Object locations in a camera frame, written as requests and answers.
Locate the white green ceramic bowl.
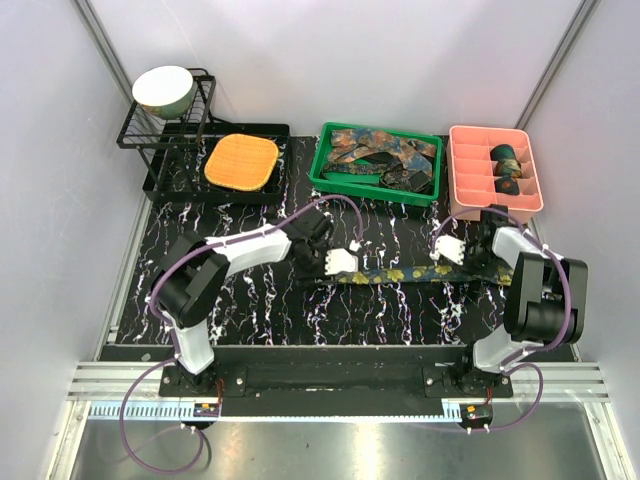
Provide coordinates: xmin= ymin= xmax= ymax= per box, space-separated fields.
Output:
xmin=132 ymin=65 xmax=196 ymax=120

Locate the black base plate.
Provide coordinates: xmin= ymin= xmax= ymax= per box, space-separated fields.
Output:
xmin=159 ymin=346 xmax=514 ymax=423

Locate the green plastic bin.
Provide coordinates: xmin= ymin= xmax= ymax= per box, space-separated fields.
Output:
xmin=309 ymin=122 xmax=444 ymax=207

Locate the blue yellow floral tie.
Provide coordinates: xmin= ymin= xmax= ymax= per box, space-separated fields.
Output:
xmin=316 ymin=262 xmax=513 ymax=286

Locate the black wire dish rack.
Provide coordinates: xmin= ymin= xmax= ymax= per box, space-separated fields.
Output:
xmin=116 ymin=68 xmax=291 ymax=205

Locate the dark patterned tie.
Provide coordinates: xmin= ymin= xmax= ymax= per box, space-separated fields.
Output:
xmin=321 ymin=152 xmax=432 ymax=193

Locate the pink divided organizer box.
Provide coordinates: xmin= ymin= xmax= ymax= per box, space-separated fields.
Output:
xmin=447 ymin=125 xmax=544 ymax=223

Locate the purple cable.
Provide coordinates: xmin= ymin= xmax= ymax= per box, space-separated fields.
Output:
xmin=414 ymin=207 xmax=574 ymax=434
xmin=117 ymin=193 xmax=366 ymax=475

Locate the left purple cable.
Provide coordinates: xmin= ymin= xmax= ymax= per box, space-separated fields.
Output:
xmin=117 ymin=193 xmax=366 ymax=475

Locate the rolled black orange tie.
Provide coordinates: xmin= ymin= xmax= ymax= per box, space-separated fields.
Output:
xmin=494 ymin=176 xmax=520 ymax=196

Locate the orange teal patterned tie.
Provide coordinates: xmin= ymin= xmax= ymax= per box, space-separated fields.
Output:
xmin=327 ymin=128 xmax=437 ymax=175

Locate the rolled dark green tie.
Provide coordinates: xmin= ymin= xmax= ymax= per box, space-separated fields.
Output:
xmin=490 ymin=144 xmax=517 ymax=162

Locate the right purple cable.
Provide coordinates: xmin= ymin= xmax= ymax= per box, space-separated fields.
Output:
xmin=414 ymin=207 xmax=574 ymax=434

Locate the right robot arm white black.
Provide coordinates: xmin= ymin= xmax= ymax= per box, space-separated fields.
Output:
xmin=451 ymin=204 xmax=588 ymax=397

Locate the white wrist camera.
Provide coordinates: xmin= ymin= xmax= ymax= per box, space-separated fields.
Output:
xmin=324 ymin=240 xmax=361 ymax=276
xmin=429 ymin=235 xmax=466 ymax=265

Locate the orange woven square mat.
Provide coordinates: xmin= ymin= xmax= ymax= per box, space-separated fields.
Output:
xmin=204 ymin=134 xmax=279 ymax=192

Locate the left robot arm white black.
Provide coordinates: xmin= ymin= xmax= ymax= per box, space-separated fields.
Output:
xmin=149 ymin=209 xmax=333 ymax=396

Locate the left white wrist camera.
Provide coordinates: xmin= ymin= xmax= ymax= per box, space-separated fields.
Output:
xmin=324 ymin=240 xmax=361 ymax=276

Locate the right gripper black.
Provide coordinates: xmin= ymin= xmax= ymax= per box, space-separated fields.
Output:
xmin=453 ymin=243 xmax=500 ymax=284

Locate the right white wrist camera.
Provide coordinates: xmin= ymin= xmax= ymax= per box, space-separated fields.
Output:
xmin=429 ymin=235 xmax=466 ymax=265

